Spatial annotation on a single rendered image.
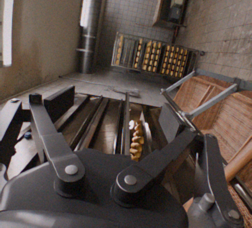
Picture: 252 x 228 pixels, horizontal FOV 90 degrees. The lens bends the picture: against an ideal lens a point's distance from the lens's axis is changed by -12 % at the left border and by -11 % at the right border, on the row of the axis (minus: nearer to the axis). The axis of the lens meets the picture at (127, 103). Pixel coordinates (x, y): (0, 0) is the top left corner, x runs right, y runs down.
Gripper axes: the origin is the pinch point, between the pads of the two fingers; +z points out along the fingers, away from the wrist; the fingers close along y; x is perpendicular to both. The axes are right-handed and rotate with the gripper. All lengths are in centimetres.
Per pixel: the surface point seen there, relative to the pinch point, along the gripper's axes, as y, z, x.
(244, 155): 29.7, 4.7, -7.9
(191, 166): 52, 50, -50
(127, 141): 8, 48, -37
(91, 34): -84, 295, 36
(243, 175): 74, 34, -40
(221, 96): 47, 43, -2
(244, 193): 31.2, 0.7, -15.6
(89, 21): -91, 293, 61
